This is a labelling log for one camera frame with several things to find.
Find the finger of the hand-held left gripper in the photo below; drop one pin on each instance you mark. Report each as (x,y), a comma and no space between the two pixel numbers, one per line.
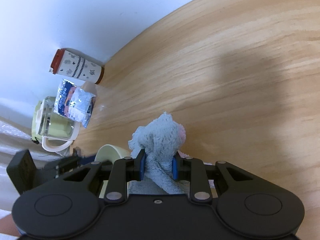
(86,159)

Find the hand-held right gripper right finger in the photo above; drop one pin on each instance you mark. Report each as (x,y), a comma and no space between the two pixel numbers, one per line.
(175,168)

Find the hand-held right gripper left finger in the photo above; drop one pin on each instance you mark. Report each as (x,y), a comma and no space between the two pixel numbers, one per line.
(142,167)

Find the cream white bowl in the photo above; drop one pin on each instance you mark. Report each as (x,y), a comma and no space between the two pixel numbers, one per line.
(108,153)

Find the blue and pink towel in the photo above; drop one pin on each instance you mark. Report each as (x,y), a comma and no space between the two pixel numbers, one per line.
(160,135)

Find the white quilted cloth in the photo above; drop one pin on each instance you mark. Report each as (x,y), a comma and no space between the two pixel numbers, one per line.
(17,137)

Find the blue and white snack packet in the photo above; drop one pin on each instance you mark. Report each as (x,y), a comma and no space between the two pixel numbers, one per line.
(75,102)

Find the floral print paper cup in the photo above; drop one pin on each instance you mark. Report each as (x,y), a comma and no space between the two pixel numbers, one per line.
(77,67)

